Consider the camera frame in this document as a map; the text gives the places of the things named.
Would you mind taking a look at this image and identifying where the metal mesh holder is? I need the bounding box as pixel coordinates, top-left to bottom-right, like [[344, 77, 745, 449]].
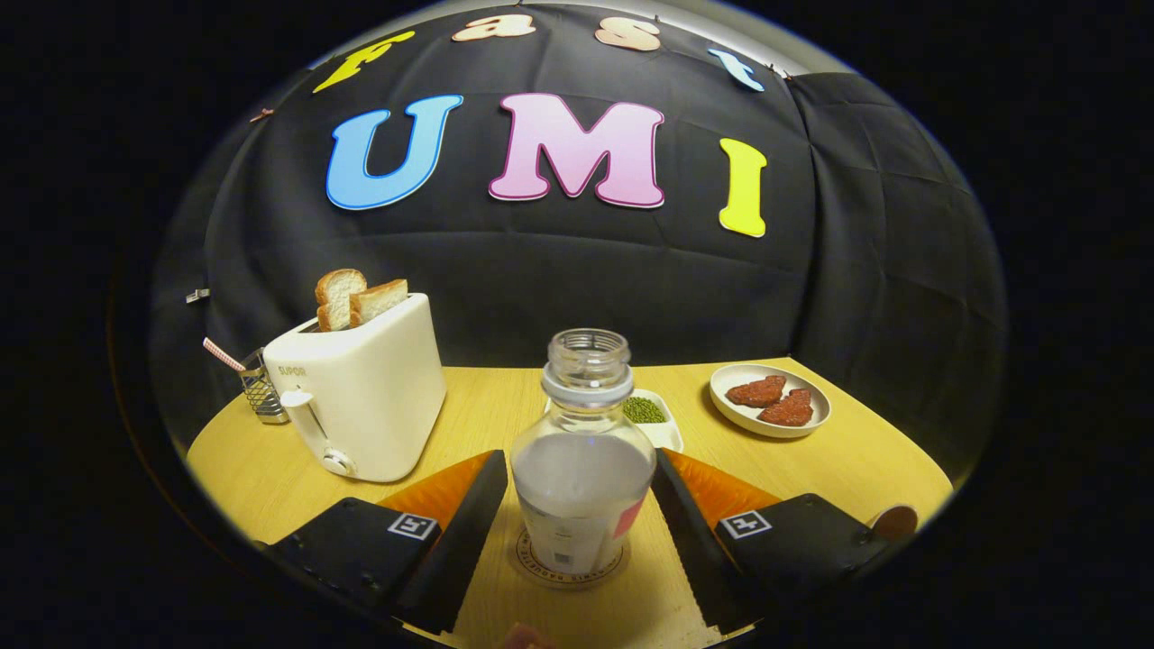
[[238, 348, 291, 425]]

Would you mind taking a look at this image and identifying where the round wooden coaster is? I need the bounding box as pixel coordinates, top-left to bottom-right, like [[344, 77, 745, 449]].
[[514, 527, 629, 591]]

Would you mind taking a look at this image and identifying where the red meat piece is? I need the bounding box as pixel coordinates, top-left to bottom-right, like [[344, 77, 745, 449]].
[[756, 388, 814, 427], [726, 375, 787, 408]]

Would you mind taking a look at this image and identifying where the striped straw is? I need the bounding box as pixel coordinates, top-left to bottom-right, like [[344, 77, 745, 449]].
[[202, 337, 246, 373]]

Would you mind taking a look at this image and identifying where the white toaster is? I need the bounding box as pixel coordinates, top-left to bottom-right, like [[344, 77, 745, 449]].
[[262, 291, 448, 483]]

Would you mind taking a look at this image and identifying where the beige cup with wooden handle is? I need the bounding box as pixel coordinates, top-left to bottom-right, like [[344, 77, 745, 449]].
[[865, 504, 919, 543]]

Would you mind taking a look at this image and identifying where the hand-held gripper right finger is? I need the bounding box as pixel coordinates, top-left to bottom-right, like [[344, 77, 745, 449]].
[[649, 448, 893, 636]]

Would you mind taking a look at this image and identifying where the white divided grain dish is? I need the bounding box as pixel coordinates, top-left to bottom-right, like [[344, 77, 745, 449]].
[[622, 388, 684, 453]]

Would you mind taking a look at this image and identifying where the toast bread slice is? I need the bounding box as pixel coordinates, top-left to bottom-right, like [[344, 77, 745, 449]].
[[349, 279, 409, 327], [315, 269, 369, 333]]

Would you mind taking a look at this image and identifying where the white round plate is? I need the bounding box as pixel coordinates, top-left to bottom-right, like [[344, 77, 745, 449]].
[[709, 362, 832, 440]]

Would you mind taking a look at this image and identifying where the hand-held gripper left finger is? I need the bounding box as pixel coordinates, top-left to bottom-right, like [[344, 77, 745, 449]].
[[266, 449, 510, 636]]

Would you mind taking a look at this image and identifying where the wooden table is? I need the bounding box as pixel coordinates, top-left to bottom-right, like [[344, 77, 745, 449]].
[[185, 356, 955, 649]]

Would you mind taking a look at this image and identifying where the clear juice bottle white label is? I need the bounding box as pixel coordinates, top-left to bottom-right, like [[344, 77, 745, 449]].
[[509, 328, 657, 578]]

